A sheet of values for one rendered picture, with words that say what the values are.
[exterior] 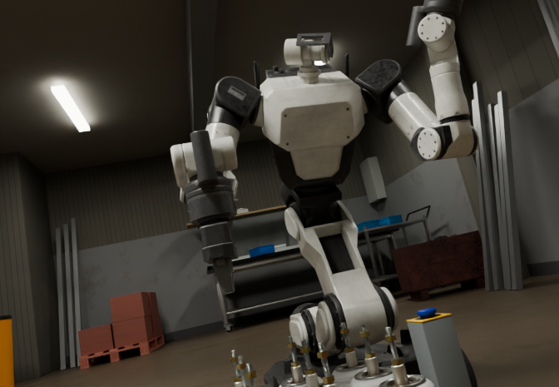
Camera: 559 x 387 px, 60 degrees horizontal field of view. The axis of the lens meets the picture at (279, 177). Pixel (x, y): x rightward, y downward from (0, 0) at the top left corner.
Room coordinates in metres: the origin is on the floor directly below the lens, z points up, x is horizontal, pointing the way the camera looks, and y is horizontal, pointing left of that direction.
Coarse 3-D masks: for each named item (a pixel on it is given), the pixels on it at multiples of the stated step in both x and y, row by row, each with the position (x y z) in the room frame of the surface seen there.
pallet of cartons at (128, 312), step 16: (112, 304) 5.97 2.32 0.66; (128, 304) 6.00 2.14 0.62; (144, 304) 6.12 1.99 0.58; (112, 320) 5.96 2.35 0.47; (128, 320) 5.99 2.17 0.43; (144, 320) 6.02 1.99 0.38; (160, 320) 7.09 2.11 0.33; (80, 336) 5.93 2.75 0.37; (96, 336) 5.96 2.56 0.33; (112, 336) 6.01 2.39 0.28; (128, 336) 5.99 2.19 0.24; (144, 336) 6.02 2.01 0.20; (160, 336) 6.89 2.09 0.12; (96, 352) 5.95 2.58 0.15; (112, 352) 5.94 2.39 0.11; (128, 352) 6.48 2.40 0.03; (144, 352) 5.99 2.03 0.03; (80, 368) 5.89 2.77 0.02
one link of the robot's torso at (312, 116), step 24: (288, 72) 1.32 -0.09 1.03; (336, 72) 1.28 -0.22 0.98; (264, 96) 1.19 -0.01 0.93; (288, 96) 1.17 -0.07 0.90; (312, 96) 1.17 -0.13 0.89; (336, 96) 1.18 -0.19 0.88; (360, 96) 1.21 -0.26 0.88; (264, 120) 1.21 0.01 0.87; (288, 120) 1.18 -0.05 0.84; (312, 120) 1.19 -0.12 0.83; (336, 120) 1.20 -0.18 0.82; (360, 120) 1.24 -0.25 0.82; (288, 144) 1.22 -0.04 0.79; (312, 144) 1.23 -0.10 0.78; (336, 144) 1.24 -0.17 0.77; (288, 168) 1.29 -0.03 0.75; (312, 168) 1.28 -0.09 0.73; (336, 168) 1.30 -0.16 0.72
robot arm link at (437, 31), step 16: (432, 0) 1.03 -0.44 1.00; (448, 0) 1.01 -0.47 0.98; (416, 16) 1.07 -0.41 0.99; (432, 16) 1.01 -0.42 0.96; (448, 16) 1.04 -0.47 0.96; (416, 32) 1.08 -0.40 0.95; (432, 32) 1.02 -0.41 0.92; (448, 32) 1.04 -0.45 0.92; (416, 48) 1.11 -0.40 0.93; (432, 48) 1.09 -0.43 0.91
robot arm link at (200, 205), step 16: (224, 192) 0.86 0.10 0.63; (192, 208) 0.86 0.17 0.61; (208, 208) 0.85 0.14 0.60; (224, 208) 0.86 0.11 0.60; (208, 224) 0.86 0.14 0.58; (224, 224) 0.85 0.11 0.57; (208, 240) 0.85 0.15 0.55; (224, 240) 0.85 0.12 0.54; (208, 256) 0.84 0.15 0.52; (224, 256) 0.83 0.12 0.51
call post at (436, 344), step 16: (432, 320) 1.03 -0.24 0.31; (448, 320) 1.04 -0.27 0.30; (416, 336) 1.06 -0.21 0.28; (432, 336) 1.03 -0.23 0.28; (448, 336) 1.04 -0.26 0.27; (416, 352) 1.08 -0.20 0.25; (432, 352) 1.02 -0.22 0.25; (448, 352) 1.03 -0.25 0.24; (432, 368) 1.03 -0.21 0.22; (448, 368) 1.03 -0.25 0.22; (464, 368) 1.04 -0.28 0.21; (448, 384) 1.03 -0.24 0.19; (464, 384) 1.04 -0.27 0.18
